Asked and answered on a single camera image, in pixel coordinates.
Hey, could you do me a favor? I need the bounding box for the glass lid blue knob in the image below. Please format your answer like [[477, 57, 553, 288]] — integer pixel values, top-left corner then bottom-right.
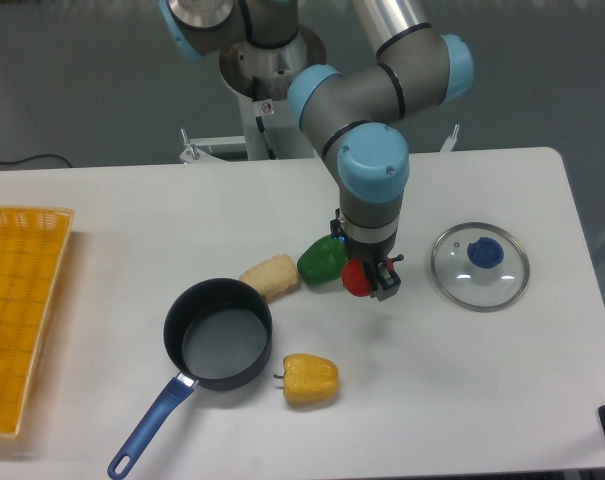
[[430, 222, 531, 313]]

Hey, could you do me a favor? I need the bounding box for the black floor cable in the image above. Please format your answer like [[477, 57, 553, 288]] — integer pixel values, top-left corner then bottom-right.
[[0, 153, 73, 169]]

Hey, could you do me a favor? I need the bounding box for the green bell pepper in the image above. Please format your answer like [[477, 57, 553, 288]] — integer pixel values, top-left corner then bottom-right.
[[297, 235, 348, 286]]

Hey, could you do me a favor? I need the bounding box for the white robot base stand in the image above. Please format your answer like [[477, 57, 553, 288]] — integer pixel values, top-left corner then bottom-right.
[[179, 27, 461, 165]]

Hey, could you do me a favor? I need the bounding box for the red bell pepper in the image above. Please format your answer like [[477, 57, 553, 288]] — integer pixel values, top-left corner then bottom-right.
[[341, 259, 372, 297]]

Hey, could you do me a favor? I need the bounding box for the yellow woven basket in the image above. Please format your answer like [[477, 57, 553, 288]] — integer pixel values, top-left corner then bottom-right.
[[0, 205, 74, 438]]

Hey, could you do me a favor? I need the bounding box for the yellow bell pepper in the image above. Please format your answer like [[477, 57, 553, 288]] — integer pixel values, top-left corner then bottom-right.
[[275, 353, 340, 405]]

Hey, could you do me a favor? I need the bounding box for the beige bread roll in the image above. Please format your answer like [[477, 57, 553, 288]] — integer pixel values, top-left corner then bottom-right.
[[239, 254, 300, 301]]

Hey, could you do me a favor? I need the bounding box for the dark pot blue handle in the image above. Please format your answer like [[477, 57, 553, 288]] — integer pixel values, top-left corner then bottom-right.
[[107, 278, 273, 479]]

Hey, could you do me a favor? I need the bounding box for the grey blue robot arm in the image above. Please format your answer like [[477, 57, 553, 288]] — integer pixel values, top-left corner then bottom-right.
[[160, 1, 474, 300]]

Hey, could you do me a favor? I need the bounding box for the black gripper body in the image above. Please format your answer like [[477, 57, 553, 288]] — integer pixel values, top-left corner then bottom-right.
[[330, 208, 403, 272]]

